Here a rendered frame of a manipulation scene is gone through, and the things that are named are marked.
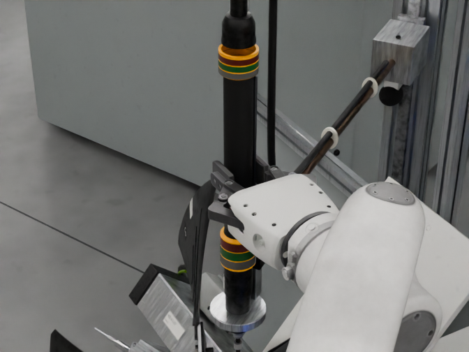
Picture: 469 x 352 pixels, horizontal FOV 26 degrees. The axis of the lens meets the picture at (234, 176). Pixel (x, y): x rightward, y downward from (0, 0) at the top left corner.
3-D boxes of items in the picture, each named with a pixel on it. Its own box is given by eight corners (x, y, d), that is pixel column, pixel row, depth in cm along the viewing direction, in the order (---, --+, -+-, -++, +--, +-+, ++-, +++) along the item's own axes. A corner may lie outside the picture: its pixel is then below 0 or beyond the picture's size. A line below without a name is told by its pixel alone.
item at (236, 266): (229, 244, 125) (229, 237, 124) (262, 254, 123) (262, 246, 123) (213, 264, 122) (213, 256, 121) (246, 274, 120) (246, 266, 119)
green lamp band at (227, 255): (229, 236, 124) (229, 228, 124) (262, 246, 123) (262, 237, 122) (213, 255, 121) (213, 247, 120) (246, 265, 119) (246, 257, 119)
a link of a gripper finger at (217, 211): (206, 233, 107) (209, 204, 112) (280, 235, 107) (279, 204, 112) (206, 224, 107) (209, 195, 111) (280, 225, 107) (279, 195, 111)
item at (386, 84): (384, 95, 174) (386, 69, 171) (405, 99, 173) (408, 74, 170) (373, 107, 170) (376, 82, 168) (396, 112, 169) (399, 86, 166)
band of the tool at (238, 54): (229, 61, 111) (229, 37, 110) (264, 68, 110) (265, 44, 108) (211, 77, 108) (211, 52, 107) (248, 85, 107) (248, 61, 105)
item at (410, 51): (389, 56, 177) (393, 11, 172) (428, 64, 175) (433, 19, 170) (369, 81, 169) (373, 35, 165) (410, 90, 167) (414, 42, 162)
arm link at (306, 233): (289, 307, 103) (274, 290, 105) (361, 280, 106) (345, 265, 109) (292, 240, 98) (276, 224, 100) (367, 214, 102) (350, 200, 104)
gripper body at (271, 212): (275, 293, 104) (222, 237, 112) (357, 263, 108) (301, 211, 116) (276, 234, 100) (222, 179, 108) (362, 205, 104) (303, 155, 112)
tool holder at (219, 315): (232, 281, 133) (231, 220, 127) (281, 296, 130) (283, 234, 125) (199, 322, 126) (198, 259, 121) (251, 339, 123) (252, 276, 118)
